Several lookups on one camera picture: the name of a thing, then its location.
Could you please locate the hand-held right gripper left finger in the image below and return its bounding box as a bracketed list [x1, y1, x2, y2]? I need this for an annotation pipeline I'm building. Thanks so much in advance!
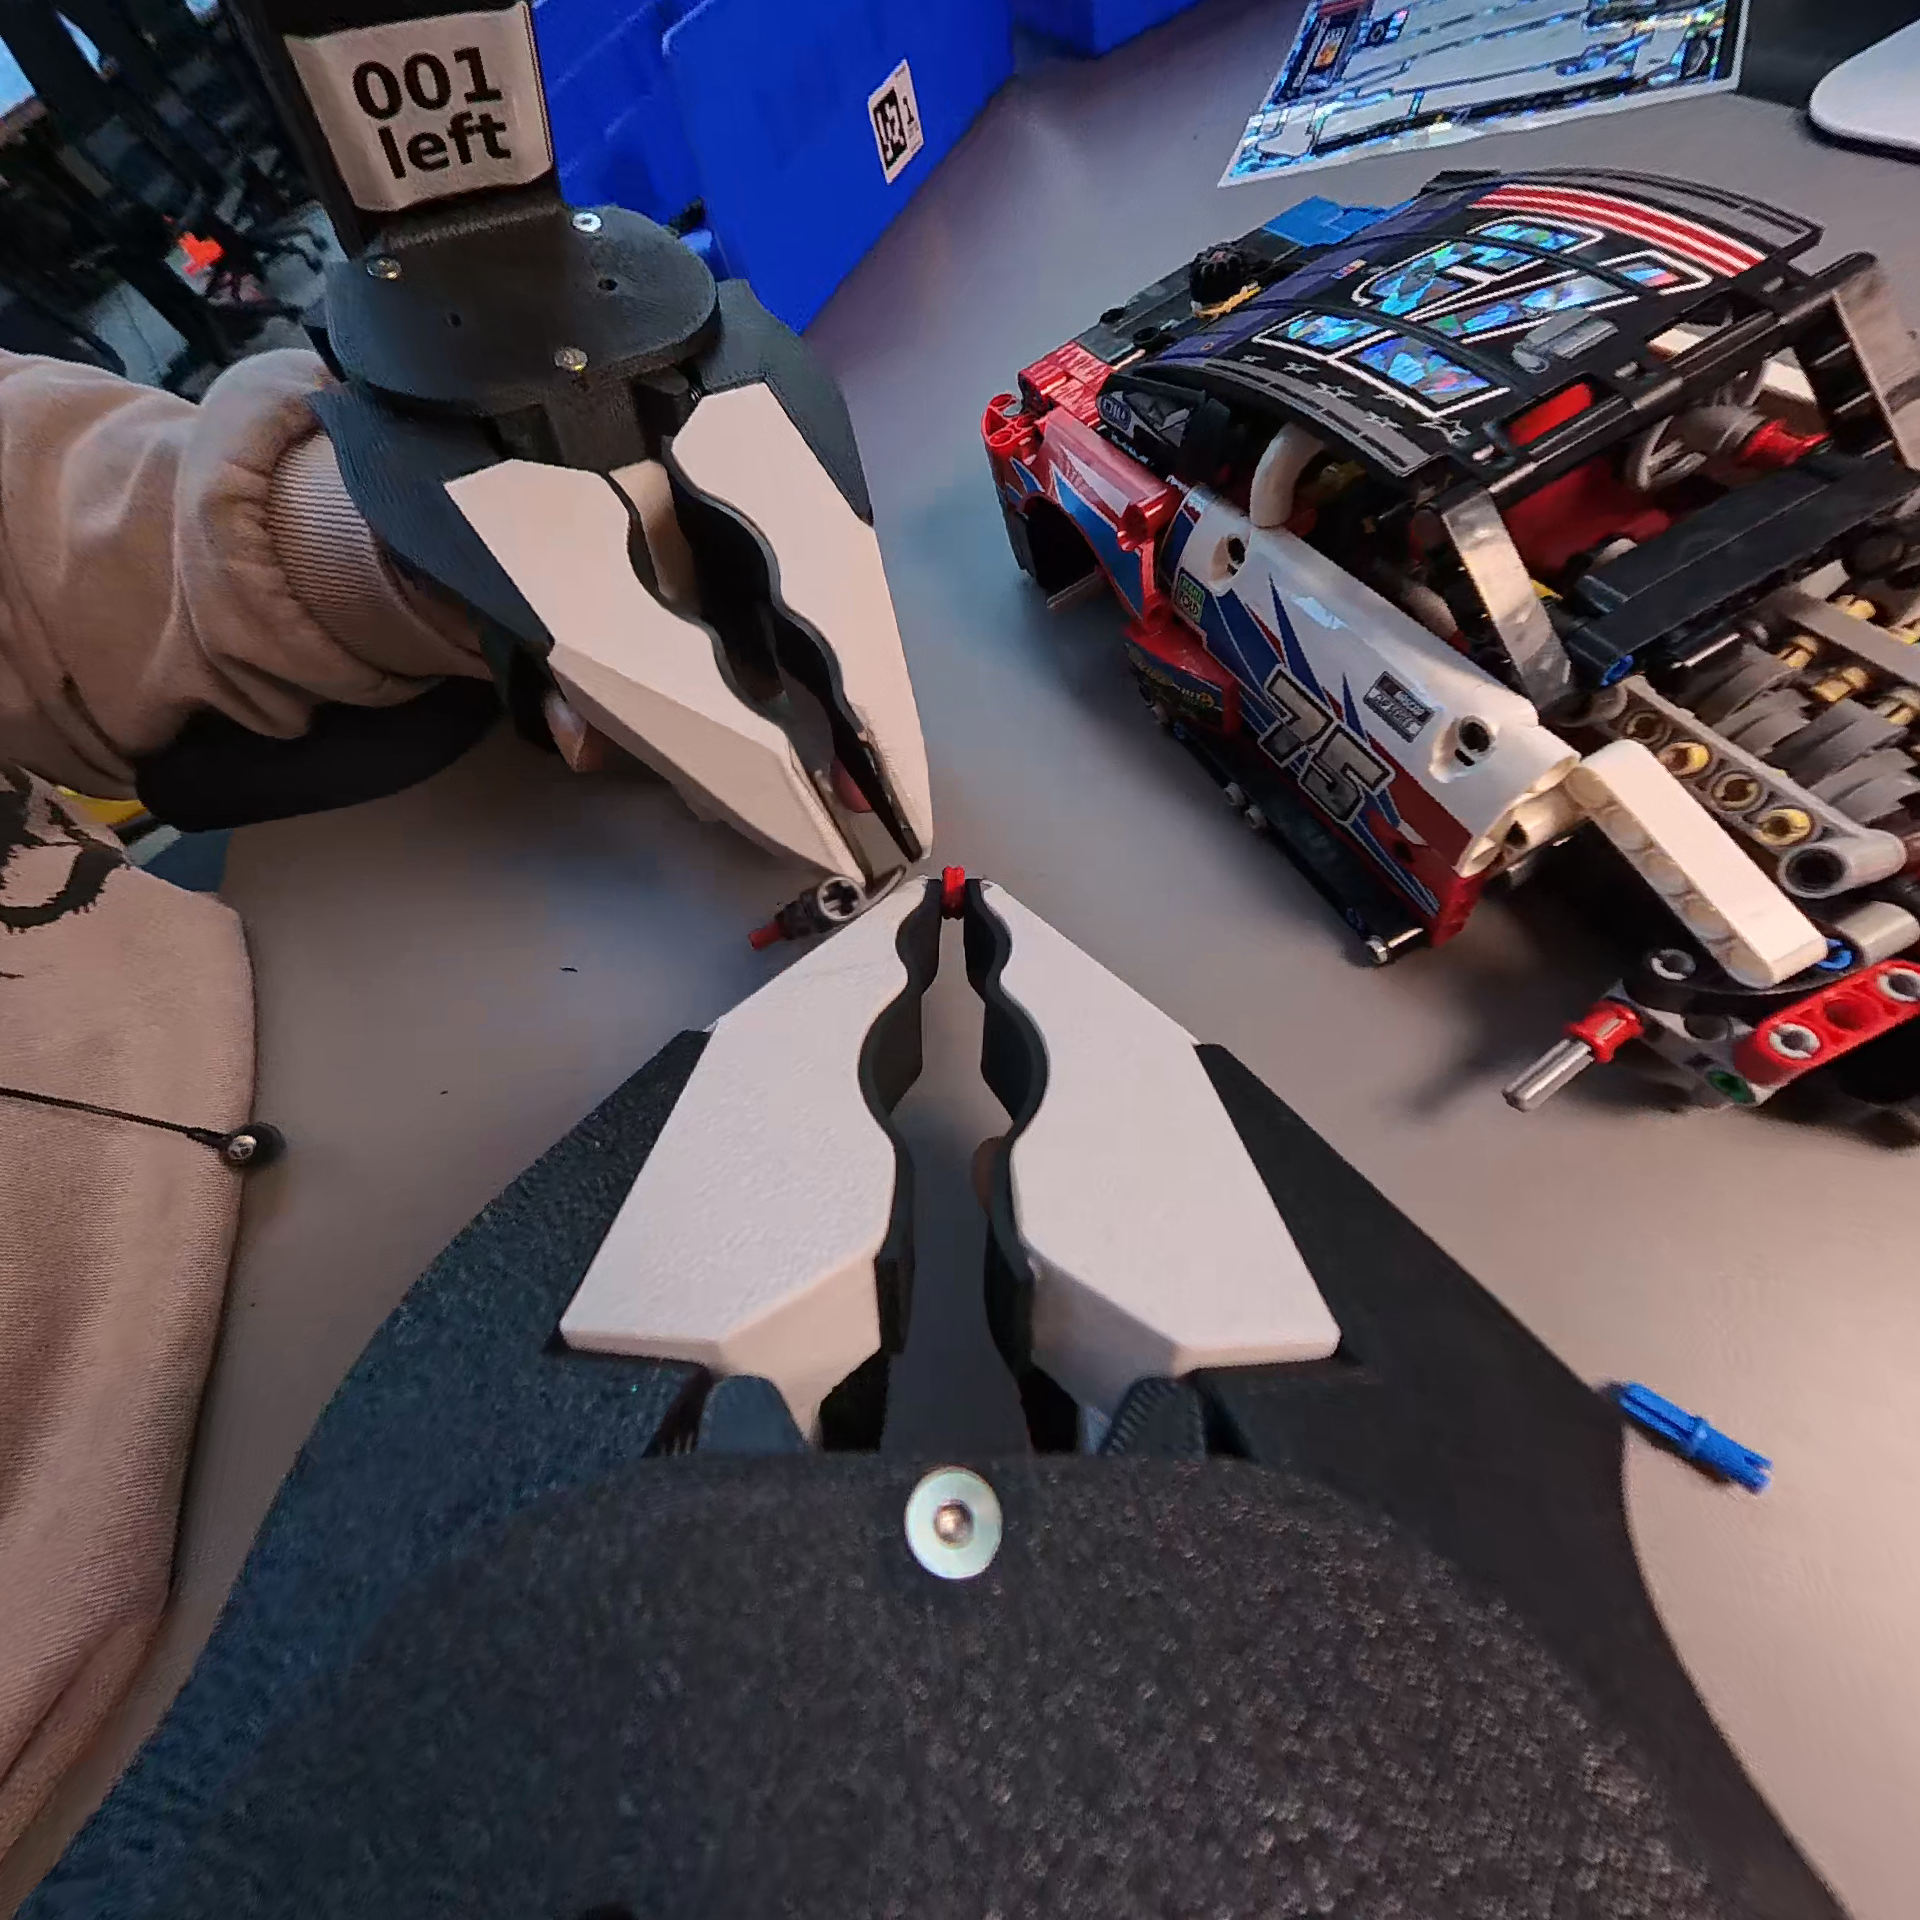
[559, 878, 943, 1445]

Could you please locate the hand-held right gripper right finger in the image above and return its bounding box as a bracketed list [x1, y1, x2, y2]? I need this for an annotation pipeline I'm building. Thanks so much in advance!
[960, 878, 1344, 1445]

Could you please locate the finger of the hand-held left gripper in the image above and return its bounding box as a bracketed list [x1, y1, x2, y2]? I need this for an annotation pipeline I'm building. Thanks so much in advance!
[663, 378, 936, 869]
[441, 458, 885, 884]

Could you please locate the grey lego connector red axle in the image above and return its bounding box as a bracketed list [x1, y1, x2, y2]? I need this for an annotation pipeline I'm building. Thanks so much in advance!
[747, 870, 906, 951]

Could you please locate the red white blue lego car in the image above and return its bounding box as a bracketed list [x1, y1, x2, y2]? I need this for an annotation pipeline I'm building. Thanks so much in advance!
[981, 164, 1920, 1154]

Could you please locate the blue lego pin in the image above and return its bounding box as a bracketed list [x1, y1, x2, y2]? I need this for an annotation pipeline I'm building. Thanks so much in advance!
[1610, 1379, 1776, 1496]

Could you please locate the shiny lego sticker sheet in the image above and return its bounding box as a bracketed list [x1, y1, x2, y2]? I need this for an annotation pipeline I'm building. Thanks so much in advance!
[1218, 0, 1750, 192]

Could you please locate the blue storage bin white label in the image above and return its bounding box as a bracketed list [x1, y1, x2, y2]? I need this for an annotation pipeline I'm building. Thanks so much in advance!
[533, 0, 1024, 338]

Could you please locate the black padded armrest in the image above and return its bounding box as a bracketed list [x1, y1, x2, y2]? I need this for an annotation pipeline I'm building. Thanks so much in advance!
[133, 678, 505, 836]

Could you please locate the dark metal rack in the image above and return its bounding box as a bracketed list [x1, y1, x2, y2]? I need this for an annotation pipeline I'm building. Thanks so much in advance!
[0, 0, 357, 399]

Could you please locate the person's beige printed hoodie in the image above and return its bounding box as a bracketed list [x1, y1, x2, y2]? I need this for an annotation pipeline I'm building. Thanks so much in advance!
[0, 760, 259, 1840]

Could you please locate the black desk mat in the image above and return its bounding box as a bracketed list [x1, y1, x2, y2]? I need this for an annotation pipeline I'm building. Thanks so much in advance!
[1738, 0, 1920, 117]

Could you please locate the white flat device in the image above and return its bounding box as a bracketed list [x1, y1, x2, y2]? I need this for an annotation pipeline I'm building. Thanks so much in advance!
[1807, 0, 1920, 160]

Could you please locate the black hoodie drawstring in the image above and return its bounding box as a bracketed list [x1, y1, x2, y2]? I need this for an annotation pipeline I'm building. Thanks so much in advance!
[0, 1084, 287, 1172]

